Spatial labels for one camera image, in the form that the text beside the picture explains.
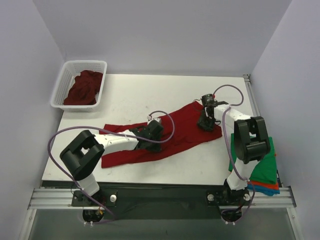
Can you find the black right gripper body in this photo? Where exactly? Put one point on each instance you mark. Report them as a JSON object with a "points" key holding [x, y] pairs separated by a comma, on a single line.
{"points": [[205, 120]]}

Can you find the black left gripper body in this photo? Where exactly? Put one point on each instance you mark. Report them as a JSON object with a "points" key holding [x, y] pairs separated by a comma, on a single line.
{"points": [[146, 139]]}

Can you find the red t-shirt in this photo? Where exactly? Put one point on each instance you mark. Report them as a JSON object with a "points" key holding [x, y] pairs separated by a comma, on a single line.
{"points": [[186, 136]]}

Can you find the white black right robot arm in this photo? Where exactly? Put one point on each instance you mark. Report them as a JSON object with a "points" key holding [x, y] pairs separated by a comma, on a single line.
{"points": [[250, 138]]}

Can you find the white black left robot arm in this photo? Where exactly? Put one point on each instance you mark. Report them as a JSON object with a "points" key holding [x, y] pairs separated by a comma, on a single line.
{"points": [[83, 154]]}

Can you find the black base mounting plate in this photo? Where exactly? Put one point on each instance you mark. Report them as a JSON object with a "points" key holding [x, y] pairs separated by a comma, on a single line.
{"points": [[147, 201]]}

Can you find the green folded t-shirt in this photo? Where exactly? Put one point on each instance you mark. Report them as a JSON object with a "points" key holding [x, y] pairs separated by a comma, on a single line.
{"points": [[266, 170]]}

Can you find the dark red crumpled shirt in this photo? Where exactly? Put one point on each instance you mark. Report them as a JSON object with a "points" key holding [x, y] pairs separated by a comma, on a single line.
{"points": [[84, 90]]}

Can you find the white perforated plastic basket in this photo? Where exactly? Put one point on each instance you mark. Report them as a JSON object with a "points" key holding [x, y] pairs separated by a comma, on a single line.
{"points": [[65, 81]]}

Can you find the blue folded t-shirt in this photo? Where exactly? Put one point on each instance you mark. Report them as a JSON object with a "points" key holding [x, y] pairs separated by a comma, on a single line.
{"points": [[268, 192]]}

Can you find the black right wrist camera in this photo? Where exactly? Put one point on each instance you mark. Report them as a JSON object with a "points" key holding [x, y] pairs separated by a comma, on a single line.
{"points": [[208, 100]]}

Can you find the aluminium frame rail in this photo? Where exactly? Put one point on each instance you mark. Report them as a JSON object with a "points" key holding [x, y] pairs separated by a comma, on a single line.
{"points": [[262, 133]]}

